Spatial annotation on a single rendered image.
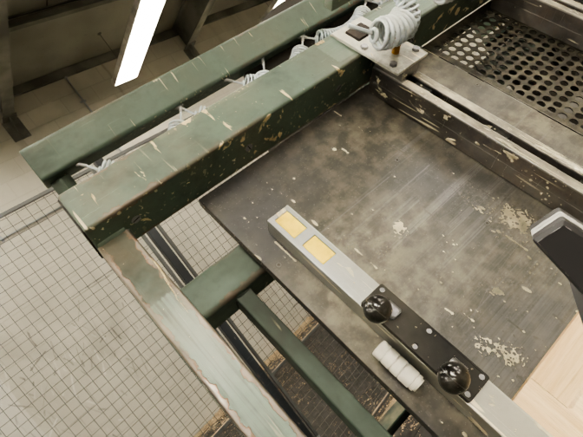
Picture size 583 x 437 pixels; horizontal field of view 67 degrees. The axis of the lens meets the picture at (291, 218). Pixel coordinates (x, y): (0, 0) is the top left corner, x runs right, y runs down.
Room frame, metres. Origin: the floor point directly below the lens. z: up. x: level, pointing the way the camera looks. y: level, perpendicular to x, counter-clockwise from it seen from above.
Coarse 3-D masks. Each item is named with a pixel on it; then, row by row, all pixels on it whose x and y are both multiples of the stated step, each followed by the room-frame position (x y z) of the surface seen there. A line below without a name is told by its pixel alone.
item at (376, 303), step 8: (376, 296) 0.56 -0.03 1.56; (368, 304) 0.55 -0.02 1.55; (376, 304) 0.55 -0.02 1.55; (384, 304) 0.55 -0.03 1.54; (392, 304) 0.65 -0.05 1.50; (368, 312) 0.55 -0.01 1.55; (376, 312) 0.55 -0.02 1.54; (384, 312) 0.54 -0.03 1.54; (392, 312) 0.64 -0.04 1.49; (400, 312) 0.65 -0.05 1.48; (376, 320) 0.55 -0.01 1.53; (384, 320) 0.55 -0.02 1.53
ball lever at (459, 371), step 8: (456, 360) 0.59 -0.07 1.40; (440, 368) 0.51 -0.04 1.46; (448, 368) 0.50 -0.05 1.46; (456, 368) 0.49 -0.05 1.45; (464, 368) 0.50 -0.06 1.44; (440, 376) 0.50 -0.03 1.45; (448, 376) 0.49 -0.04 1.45; (456, 376) 0.49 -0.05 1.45; (464, 376) 0.49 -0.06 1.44; (440, 384) 0.50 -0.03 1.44; (448, 384) 0.49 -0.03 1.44; (456, 384) 0.49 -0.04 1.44; (464, 384) 0.49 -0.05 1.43; (448, 392) 0.50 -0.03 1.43; (456, 392) 0.49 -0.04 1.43
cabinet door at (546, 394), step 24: (576, 336) 0.64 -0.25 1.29; (552, 360) 0.62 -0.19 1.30; (576, 360) 0.62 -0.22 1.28; (528, 384) 0.60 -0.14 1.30; (552, 384) 0.60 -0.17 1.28; (576, 384) 0.60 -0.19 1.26; (528, 408) 0.58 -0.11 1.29; (552, 408) 0.58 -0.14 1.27; (576, 408) 0.58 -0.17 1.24; (552, 432) 0.56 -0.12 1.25; (576, 432) 0.56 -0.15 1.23
